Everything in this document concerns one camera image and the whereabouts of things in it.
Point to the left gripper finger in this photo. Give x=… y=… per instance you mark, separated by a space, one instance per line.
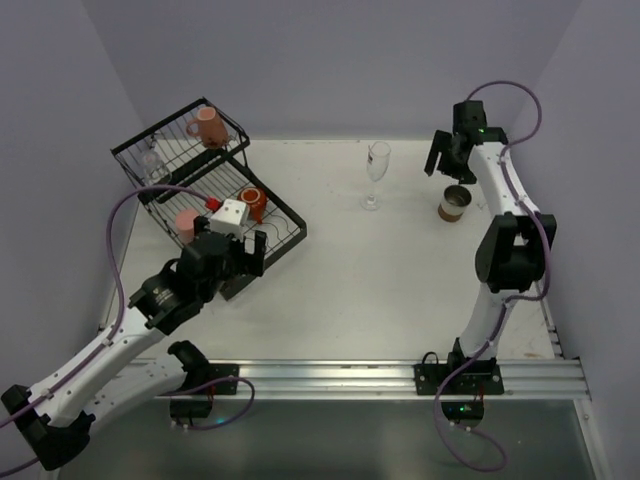
x=248 y=248
x=257 y=260

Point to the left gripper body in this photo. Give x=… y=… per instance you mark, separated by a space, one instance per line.
x=241 y=256

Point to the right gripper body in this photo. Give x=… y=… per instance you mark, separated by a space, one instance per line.
x=451 y=163

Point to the white and brown tumbler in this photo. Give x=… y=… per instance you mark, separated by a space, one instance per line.
x=454 y=202

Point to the clear champagne flute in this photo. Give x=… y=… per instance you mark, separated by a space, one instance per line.
x=377 y=163

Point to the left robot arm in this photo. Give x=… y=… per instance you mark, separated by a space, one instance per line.
x=57 y=415

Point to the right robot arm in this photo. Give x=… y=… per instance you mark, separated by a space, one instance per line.
x=515 y=251

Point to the clear glass on upper rack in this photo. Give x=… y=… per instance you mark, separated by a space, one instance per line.
x=155 y=170

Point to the orange ceramic cup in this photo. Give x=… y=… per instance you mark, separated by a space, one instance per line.
x=256 y=200

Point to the pink plastic cup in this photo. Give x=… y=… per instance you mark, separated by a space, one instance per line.
x=184 y=224

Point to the pink ceramic mug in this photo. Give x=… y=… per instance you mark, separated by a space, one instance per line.
x=209 y=128

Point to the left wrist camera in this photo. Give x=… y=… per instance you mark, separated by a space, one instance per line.
x=230 y=218

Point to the black wire dish rack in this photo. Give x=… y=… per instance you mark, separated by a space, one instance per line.
x=221 y=173

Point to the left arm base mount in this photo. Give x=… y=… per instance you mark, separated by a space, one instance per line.
x=204 y=381

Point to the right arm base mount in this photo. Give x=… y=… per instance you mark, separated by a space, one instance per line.
x=483 y=378

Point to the aluminium mounting rail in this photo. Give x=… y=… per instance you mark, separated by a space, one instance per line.
x=390 y=380

